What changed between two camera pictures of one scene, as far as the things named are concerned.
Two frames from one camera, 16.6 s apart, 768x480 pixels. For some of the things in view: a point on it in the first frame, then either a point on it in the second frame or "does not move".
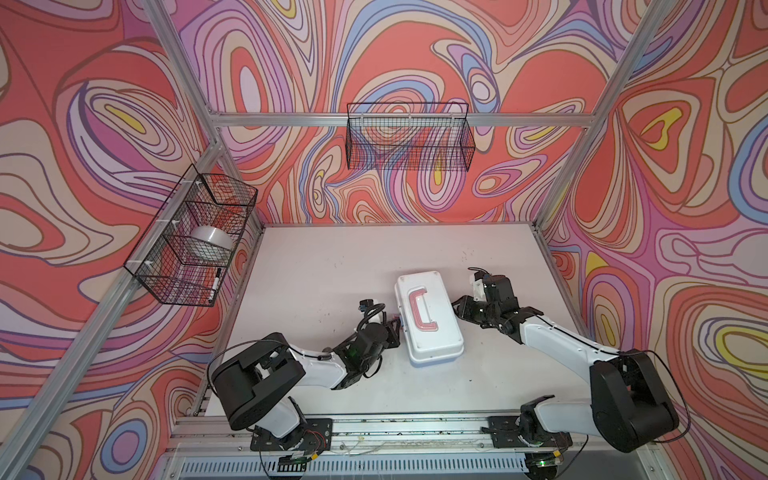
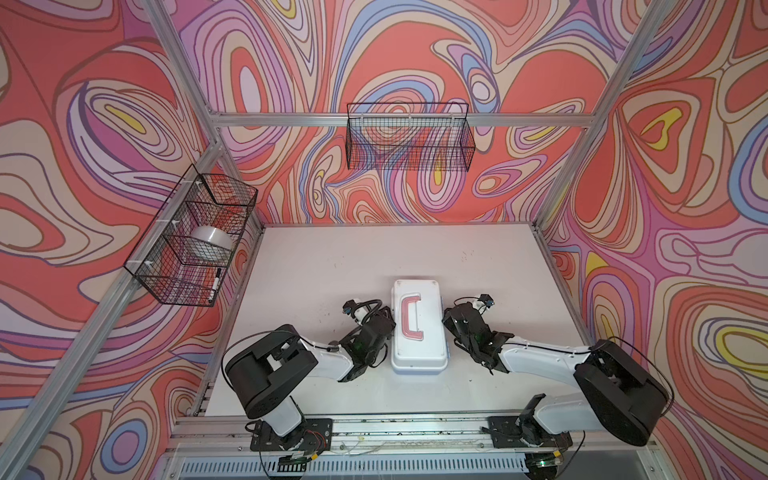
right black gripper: (463, 309) -> (446, 320)
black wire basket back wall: (409, 137) does not move
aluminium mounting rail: (217, 435) does not move
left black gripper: (387, 330) does not move
